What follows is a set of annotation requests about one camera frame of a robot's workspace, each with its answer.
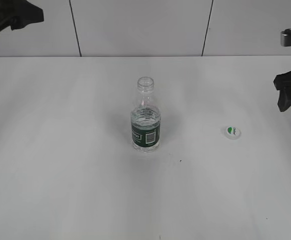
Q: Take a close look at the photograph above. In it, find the clear cestbon water bottle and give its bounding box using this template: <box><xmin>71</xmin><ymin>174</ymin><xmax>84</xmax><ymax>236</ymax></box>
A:
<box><xmin>130</xmin><ymin>76</ymin><xmax>161</xmax><ymax>153</ymax></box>

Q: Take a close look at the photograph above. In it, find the white green bottle cap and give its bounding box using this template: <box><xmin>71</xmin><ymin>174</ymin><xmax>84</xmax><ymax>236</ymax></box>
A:
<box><xmin>221</xmin><ymin>125</ymin><xmax>242</xmax><ymax>140</ymax></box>

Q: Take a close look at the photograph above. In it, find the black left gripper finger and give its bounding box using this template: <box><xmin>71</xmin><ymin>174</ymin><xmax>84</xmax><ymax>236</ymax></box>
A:
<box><xmin>0</xmin><ymin>0</ymin><xmax>44</xmax><ymax>32</ymax></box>

